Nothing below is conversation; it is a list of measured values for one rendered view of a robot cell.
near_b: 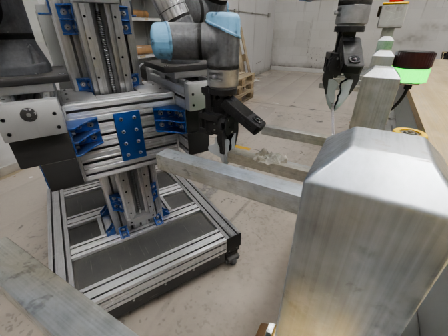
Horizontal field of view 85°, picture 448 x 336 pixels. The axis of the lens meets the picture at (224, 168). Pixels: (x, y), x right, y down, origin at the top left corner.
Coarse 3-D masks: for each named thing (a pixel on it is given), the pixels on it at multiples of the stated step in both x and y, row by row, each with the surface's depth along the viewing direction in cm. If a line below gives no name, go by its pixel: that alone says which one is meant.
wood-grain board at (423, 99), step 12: (444, 60) 223; (432, 72) 161; (444, 72) 161; (420, 84) 126; (432, 84) 126; (444, 84) 126; (408, 96) 112; (420, 96) 104; (432, 96) 104; (444, 96) 104; (420, 108) 88; (432, 108) 88; (444, 108) 88; (420, 120) 77; (432, 120) 76; (444, 120) 76; (432, 132) 68; (444, 132) 68; (432, 144) 61; (444, 144) 61; (444, 156) 55
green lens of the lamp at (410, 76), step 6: (402, 72) 43; (408, 72) 42; (414, 72) 42; (420, 72) 42; (426, 72) 42; (402, 78) 43; (408, 78) 43; (414, 78) 42; (420, 78) 42; (426, 78) 43
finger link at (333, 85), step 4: (332, 80) 66; (328, 84) 67; (332, 84) 67; (336, 84) 67; (328, 88) 67; (332, 88) 67; (336, 88) 67; (328, 92) 68; (332, 92) 68; (328, 96) 68; (332, 96) 68; (328, 100) 69; (332, 100) 69; (328, 104) 70
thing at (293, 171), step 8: (232, 152) 66; (240, 152) 66; (248, 152) 66; (232, 160) 66; (240, 160) 65; (248, 160) 64; (256, 168) 63; (264, 168) 62; (272, 168) 61; (280, 168) 60; (288, 168) 59; (296, 168) 58; (304, 168) 58; (288, 176) 60; (296, 176) 59; (304, 176) 58
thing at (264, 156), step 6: (264, 150) 63; (258, 156) 61; (264, 156) 62; (270, 156) 61; (276, 156) 60; (282, 156) 61; (258, 162) 60; (264, 162) 60; (270, 162) 60; (276, 162) 60; (282, 162) 60
